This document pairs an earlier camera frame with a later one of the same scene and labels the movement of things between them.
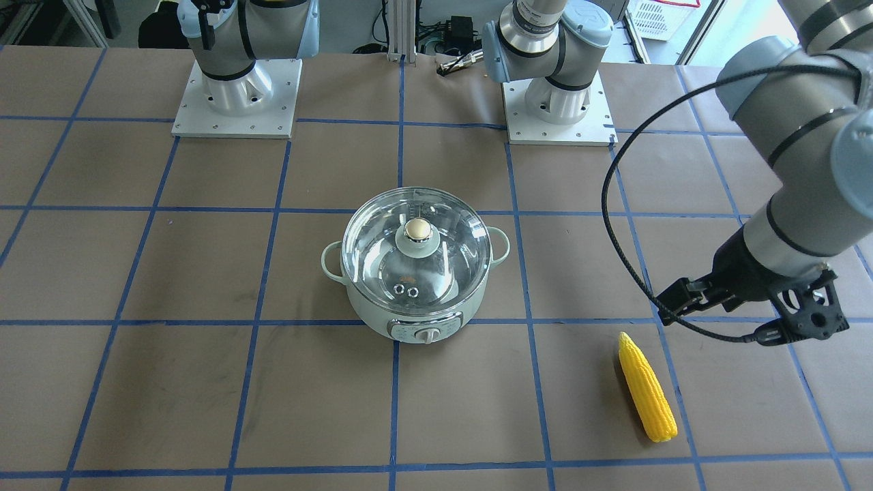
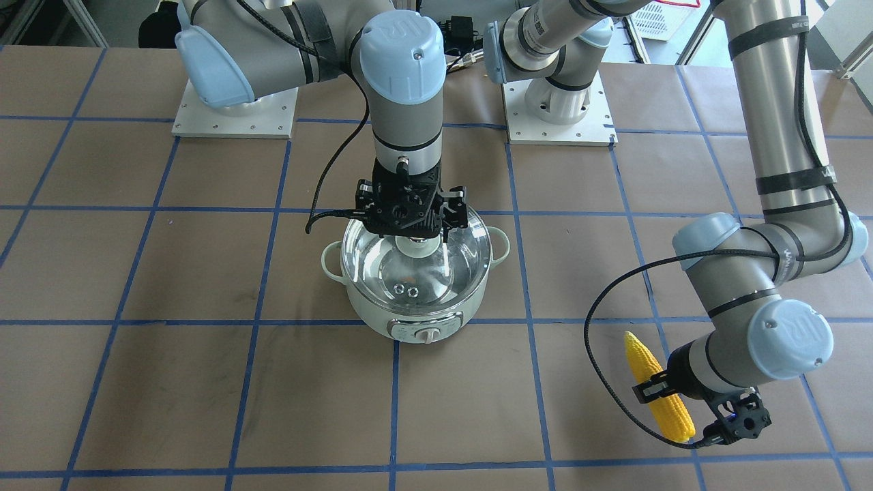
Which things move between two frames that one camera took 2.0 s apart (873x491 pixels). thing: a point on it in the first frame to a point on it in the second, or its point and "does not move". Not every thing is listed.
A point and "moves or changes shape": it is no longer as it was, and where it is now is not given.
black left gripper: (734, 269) to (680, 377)
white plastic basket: (657, 19) does not move
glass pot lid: (417, 247) does not move
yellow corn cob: (648, 391) moves or changes shape
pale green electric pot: (419, 328) does not move
